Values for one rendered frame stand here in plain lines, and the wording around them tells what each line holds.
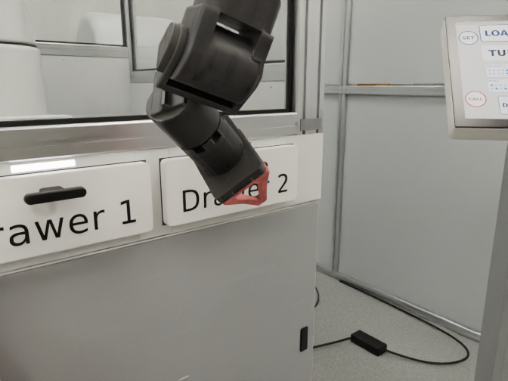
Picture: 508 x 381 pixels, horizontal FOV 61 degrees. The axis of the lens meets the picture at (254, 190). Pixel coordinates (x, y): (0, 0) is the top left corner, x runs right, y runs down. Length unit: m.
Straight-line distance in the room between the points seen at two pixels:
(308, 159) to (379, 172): 1.28
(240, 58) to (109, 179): 0.34
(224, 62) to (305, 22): 0.54
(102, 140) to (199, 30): 0.34
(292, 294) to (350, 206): 1.37
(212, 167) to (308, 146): 0.45
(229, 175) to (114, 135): 0.25
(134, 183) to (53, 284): 0.18
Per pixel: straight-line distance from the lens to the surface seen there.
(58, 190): 0.60
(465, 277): 2.05
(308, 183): 0.92
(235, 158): 0.48
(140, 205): 0.68
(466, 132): 0.98
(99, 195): 0.66
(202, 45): 0.37
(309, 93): 0.89
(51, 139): 0.64
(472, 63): 1.08
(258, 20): 0.38
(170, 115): 0.42
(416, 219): 2.09
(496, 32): 1.15
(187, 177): 0.71
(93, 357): 0.77
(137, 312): 0.77
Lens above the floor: 1.04
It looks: 14 degrees down
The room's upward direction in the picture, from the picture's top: straight up
